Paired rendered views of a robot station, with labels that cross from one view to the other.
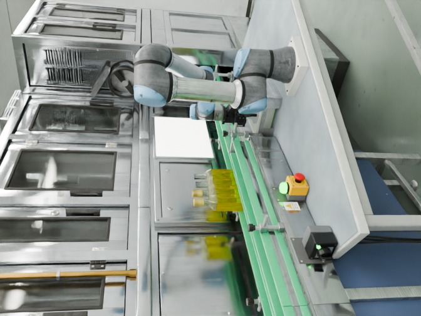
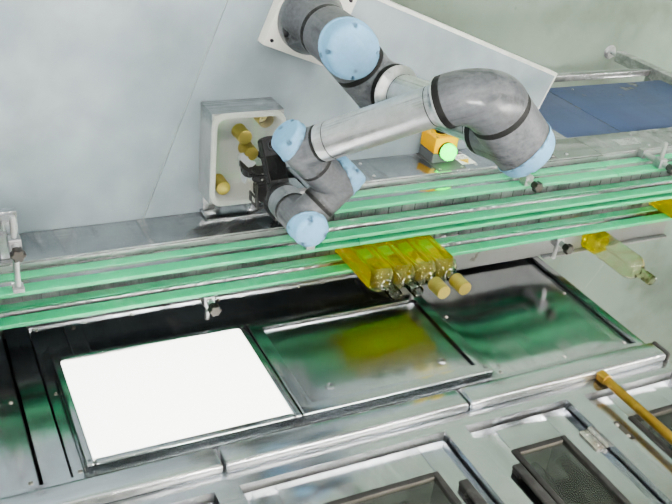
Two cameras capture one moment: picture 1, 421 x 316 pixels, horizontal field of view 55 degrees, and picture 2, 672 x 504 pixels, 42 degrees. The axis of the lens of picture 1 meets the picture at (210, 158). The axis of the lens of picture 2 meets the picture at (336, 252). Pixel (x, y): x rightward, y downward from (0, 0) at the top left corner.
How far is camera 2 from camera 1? 2.63 m
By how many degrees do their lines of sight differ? 85
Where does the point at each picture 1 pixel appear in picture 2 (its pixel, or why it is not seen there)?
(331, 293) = (574, 144)
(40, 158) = not seen: outside the picture
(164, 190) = (400, 377)
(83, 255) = (627, 447)
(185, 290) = (570, 331)
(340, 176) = (504, 56)
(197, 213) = (426, 329)
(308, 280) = (574, 154)
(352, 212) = (538, 69)
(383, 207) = not seen: hidden behind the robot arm
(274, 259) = (562, 176)
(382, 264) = not seen: hidden behind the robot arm
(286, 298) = (606, 171)
